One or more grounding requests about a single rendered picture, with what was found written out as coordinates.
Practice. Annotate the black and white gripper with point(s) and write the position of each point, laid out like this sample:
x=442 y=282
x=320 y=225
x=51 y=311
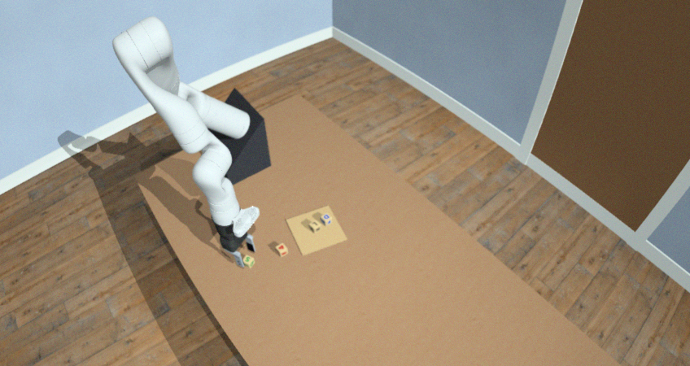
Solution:
x=233 y=223

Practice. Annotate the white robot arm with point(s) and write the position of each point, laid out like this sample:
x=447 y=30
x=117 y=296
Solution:
x=146 y=50

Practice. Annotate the tan flat mat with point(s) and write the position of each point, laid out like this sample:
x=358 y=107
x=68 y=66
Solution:
x=308 y=241

